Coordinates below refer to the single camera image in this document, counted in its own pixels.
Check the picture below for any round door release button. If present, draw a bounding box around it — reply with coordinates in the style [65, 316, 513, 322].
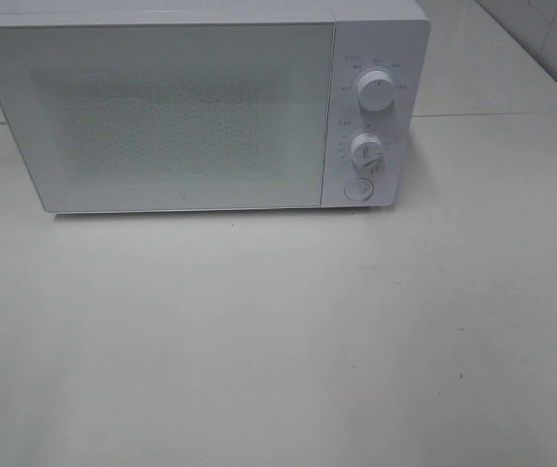
[344, 178, 374, 202]

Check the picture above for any white microwave knob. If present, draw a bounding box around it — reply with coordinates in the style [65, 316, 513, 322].
[348, 133, 386, 169]
[355, 68, 396, 112]

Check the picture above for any white microwave door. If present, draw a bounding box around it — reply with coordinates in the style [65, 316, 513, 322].
[0, 23, 333, 214]

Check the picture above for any white microwave oven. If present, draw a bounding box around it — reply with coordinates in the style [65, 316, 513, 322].
[0, 1, 430, 212]

